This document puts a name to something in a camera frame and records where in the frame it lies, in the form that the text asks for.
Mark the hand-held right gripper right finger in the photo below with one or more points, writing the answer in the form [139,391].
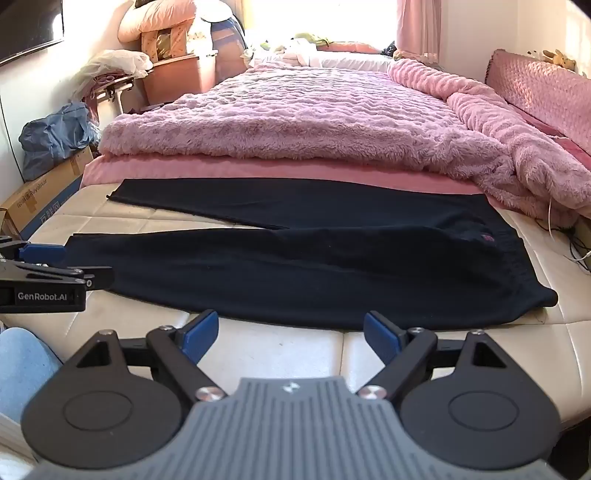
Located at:
[381,337]

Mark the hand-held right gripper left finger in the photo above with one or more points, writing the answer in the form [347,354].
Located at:
[201,334]

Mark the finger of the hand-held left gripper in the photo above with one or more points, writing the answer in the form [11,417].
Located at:
[55,274]
[44,252]

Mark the black pants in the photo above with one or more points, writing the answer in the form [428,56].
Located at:
[323,277]

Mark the cardboard box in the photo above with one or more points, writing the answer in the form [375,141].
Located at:
[51,184]

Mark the person's leg in light jeans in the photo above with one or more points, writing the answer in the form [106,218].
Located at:
[25,369]

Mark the blue plastic bag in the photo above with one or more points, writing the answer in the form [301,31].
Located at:
[55,138]

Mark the pink bed sheet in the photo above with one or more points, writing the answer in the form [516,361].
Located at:
[184,168]

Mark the white plastic bag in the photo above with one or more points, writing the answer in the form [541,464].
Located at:
[115,64]

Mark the brown storage box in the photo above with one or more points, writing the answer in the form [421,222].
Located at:
[180,78]

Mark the black television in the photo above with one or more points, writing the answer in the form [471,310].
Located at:
[23,27]

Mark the pink fluffy blanket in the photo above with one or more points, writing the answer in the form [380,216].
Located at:
[300,115]

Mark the pink pillow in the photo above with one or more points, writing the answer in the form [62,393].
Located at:
[152,18]

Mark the pink quilted headboard cushion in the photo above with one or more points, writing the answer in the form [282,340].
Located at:
[540,87]

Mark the pile of clothes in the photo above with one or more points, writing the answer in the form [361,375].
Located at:
[314,48]

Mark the pink curtain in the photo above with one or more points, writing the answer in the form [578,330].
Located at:
[418,27]

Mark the brown stuffed toy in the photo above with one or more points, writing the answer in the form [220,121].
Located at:
[559,59]

